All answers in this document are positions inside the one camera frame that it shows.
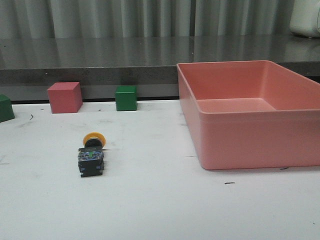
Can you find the yellow push button switch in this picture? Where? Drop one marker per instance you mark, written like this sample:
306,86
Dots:
91,156

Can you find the green cube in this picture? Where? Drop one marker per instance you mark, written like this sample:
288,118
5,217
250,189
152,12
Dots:
126,98

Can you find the pink plastic bin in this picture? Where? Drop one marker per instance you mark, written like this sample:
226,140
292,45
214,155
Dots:
250,114

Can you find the pink cube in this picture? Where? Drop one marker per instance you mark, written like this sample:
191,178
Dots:
65,97

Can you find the grey stone counter ledge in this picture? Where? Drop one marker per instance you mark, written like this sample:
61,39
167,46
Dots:
28,67

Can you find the green block at left edge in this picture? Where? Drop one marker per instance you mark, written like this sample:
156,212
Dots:
6,110

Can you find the white appliance in background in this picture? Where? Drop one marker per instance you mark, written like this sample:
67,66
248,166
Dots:
305,18

